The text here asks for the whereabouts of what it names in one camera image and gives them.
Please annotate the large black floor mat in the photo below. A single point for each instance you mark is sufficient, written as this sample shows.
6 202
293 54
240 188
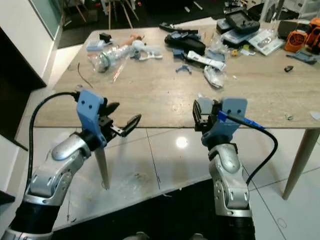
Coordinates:
155 215

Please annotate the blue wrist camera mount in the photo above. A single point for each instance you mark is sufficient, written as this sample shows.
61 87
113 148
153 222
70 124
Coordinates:
90 112
230 120

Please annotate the crumpled clear plastic bag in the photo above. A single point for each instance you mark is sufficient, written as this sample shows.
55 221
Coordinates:
214 77

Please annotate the clear plastic wrap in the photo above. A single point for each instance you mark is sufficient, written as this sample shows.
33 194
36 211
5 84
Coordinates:
127 184

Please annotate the black cabinet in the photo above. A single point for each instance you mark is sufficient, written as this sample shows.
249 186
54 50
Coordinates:
11 90

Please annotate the clear bag with silver part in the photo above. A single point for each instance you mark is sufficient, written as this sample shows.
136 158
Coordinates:
109 59

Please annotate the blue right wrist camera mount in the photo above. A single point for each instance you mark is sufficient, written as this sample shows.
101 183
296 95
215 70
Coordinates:
230 120

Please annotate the long black bar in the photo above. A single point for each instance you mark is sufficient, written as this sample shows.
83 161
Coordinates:
180 28

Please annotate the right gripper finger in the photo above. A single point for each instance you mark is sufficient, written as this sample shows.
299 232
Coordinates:
198 115
206 106

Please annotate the white plastic shelf unit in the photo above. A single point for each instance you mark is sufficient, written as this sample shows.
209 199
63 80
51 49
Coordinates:
300 7

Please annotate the small black object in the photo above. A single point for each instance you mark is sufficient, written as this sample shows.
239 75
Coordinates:
288 69

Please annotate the dark blue flat part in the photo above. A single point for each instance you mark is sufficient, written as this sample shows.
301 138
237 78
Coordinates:
302 56

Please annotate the blue plastic clip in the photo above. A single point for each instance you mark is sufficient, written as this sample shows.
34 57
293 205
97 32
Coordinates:
183 68

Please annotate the white blue handheld tool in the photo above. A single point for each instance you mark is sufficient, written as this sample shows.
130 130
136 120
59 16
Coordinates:
145 50

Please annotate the white printed booklet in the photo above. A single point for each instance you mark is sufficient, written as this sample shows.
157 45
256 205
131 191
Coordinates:
266 42

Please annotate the wooden leg chair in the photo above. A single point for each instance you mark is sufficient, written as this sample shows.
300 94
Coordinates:
119 5

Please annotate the glass window pane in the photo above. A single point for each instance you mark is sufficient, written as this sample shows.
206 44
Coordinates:
47 15

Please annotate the small blue white box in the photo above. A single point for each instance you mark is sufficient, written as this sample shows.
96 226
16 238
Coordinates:
95 46

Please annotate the black handheld console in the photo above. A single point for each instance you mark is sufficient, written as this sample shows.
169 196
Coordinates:
241 21

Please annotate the white blue packet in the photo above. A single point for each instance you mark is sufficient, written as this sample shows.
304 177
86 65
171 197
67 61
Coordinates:
206 60

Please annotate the beige wooden table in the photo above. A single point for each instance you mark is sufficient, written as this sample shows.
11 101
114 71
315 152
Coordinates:
160 95

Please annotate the small black box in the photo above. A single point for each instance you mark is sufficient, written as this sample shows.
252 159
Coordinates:
105 37

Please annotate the black pouch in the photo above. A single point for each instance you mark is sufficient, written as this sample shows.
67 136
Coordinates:
185 44

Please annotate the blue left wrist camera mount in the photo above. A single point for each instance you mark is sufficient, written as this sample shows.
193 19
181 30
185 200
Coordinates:
90 112

